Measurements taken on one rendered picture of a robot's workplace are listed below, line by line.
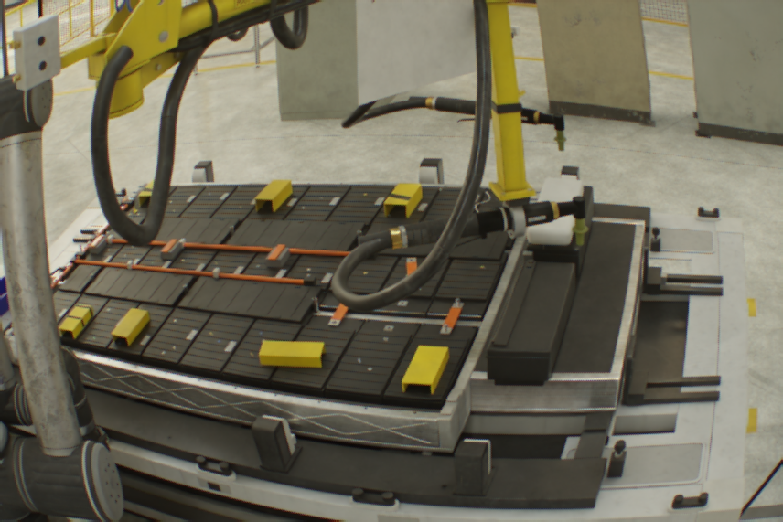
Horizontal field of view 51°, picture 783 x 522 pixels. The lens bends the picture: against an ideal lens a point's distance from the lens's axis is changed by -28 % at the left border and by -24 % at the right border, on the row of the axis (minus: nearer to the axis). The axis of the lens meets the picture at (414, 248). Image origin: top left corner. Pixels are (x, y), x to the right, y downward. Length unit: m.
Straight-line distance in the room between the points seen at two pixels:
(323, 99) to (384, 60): 5.31
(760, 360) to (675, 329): 1.35
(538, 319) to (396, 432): 0.43
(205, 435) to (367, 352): 0.51
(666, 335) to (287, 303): 1.11
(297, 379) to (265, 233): 0.83
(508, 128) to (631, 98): 4.81
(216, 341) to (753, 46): 4.91
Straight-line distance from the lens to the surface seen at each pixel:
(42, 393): 1.95
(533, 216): 2.30
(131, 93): 1.51
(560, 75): 7.00
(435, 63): 2.03
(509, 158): 2.23
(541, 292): 2.61
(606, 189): 5.92
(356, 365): 2.56
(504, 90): 2.18
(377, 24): 1.90
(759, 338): 4.51
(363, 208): 3.34
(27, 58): 1.41
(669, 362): 2.91
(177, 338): 2.78
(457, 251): 3.02
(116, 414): 2.73
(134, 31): 1.49
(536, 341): 2.41
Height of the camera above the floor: 2.37
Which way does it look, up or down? 26 degrees down
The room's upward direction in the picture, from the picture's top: 5 degrees counter-clockwise
